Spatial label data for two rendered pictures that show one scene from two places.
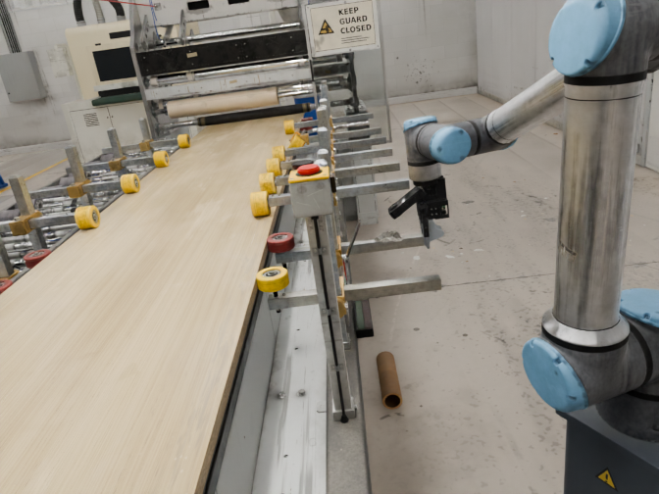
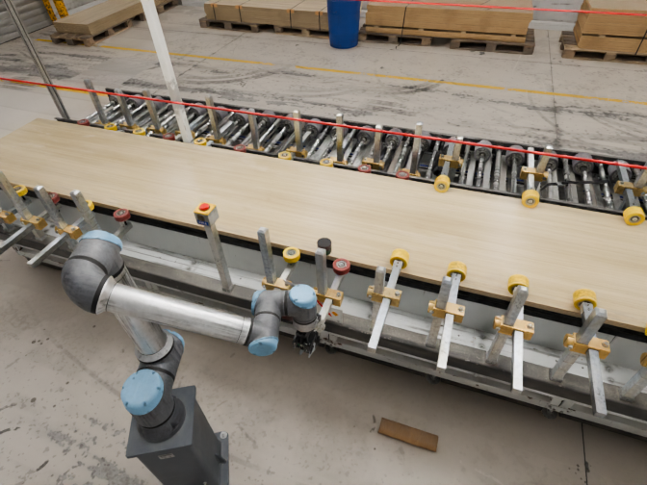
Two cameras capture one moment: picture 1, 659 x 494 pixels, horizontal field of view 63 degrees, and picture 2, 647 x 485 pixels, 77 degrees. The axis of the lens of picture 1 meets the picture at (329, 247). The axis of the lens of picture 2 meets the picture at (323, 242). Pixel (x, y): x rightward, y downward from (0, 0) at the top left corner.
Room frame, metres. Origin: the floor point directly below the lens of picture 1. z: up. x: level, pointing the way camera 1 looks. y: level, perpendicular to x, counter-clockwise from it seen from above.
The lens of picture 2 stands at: (1.83, -1.11, 2.28)
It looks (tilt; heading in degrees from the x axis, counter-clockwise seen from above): 44 degrees down; 109
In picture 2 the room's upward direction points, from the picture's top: 3 degrees counter-clockwise
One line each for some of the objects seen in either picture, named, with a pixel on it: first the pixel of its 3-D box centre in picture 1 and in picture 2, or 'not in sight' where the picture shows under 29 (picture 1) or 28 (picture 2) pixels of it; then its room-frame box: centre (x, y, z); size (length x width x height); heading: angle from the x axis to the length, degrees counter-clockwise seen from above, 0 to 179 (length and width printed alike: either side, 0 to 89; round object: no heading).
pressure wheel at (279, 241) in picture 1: (282, 253); (341, 271); (1.49, 0.14, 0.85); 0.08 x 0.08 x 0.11
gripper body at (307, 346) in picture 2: (430, 198); (305, 334); (1.46, -0.30, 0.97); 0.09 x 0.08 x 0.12; 87
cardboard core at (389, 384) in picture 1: (388, 378); (407, 434); (1.93, -0.17, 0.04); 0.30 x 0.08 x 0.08; 177
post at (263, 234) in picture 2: (329, 262); (270, 268); (1.19, 0.00, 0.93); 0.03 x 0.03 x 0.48; 87
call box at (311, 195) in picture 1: (312, 193); (206, 215); (0.93, 0.02, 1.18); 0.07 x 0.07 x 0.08; 87
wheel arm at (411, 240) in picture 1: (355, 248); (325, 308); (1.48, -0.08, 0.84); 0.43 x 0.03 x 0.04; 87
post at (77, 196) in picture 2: not in sight; (94, 228); (0.19, 0.05, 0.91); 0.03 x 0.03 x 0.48; 87
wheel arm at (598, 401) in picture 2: (331, 146); (591, 349); (2.48, -0.07, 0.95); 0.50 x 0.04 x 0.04; 87
